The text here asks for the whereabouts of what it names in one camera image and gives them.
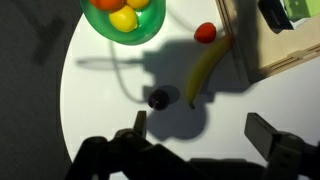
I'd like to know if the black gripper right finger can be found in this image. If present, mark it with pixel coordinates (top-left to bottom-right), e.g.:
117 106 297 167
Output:
244 112 320 180

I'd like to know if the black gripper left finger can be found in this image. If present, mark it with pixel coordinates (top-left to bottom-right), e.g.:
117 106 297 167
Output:
64 110 214 180

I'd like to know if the dark brown plum toy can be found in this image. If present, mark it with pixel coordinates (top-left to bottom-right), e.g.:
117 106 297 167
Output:
147 89 170 112

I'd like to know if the yellow toy banana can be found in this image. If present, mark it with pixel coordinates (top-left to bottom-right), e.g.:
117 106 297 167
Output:
184 33 234 110

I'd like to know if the green translucent bowl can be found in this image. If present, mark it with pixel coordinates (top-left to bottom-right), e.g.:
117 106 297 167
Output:
79 0 167 46

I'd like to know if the yellow lemon toy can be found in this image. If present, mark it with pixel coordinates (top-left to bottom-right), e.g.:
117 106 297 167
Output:
125 0 152 10
108 4 139 33

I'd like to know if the small red fruit toy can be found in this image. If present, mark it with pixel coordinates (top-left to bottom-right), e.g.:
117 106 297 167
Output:
193 21 218 45

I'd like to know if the orange fruit toy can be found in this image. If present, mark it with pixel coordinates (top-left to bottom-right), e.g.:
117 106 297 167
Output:
88 0 126 12

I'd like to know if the wooden slatted tray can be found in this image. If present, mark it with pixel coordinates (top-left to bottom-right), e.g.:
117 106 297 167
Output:
214 0 320 84

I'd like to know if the black checkered box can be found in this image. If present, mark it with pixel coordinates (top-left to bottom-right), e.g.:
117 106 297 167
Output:
257 0 295 34

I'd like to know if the light green cube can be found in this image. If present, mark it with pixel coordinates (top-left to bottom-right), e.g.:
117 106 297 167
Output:
281 0 320 22

